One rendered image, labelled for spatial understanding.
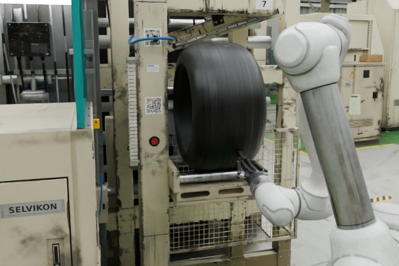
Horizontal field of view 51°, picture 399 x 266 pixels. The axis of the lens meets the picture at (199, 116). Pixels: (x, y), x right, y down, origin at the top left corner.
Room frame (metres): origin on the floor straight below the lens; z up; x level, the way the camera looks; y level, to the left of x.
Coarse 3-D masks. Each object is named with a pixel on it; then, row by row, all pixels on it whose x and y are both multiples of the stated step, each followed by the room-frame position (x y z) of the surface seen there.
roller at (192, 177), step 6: (180, 174) 1.75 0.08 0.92; (186, 174) 1.75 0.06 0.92; (192, 174) 1.76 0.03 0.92; (198, 174) 1.76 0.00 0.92; (204, 174) 1.77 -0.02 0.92; (210, 174) 1.77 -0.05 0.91; (216, 174) 1.78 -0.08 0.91; (222, 174) 1.79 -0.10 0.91; (228, 174) 1.79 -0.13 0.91; (234, 174) 1.80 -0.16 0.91; (180, 180) 1.74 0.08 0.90; (186, 180) 1.74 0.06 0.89; (192, 180) 1.75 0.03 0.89; (198, 180) 1.76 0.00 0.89; (204, 180) 1.77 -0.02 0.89; (210, 180) 1.78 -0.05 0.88
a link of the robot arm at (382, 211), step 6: (378, 204) 1.19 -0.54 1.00; (384, 204) 1.19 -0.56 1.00; (390, 204) 1.20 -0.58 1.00; (396, 204) 1.20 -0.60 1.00; (378, 210) 1.15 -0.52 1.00; (384, 210) 1.14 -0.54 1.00; (390, 210) 1.14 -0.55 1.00; (396, 210) 1.13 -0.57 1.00; (378, 216) 1.13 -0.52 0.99; (384, 216) 1.12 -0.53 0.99; (390, 216) 1.12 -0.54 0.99; (396, 216) 1.12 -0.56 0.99; (384, 222) 1.11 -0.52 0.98; (390, 222) 1.11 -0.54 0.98; (396, 222) 1.10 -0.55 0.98; (390, 228) 1.10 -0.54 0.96; (396, 228) 1.10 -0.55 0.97; (396, 234) 1.09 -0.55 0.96
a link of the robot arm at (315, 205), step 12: (300, 108) 1.28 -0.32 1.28; (300, 120) 1.29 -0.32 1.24; (300, 132) 1.32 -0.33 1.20; (312, 144) 1.31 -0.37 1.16; (312, 156) 1.34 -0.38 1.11; (312, 168) 1.38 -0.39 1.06; (312, 180) 1.38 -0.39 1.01; (300, 192) 1.39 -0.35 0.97; (312, 192) 1.36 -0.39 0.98; (324, 192) 1.37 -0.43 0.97; (300, 204) 1.35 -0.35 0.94; (312, 204) 1.35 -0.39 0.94; (324, 204) 1.36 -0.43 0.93; (300, 216) 1.36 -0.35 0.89; (312, 216) 1.37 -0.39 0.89; (324, 216) 1.38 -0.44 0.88
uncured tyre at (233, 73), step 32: (192, 64) 1.75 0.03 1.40; (224, 64) 1.73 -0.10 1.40; (256, 64) 1.80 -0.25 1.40; (192, 96) 1.71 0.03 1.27; (224, 96) 1.65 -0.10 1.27; (256, 96) 1.69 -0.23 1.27; (192, 128) 1.70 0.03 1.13; (224, 128) 1.65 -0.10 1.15; (256, 128) 1.69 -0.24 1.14; (192, 160) 1.76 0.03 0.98; (224, 160) 1.72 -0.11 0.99
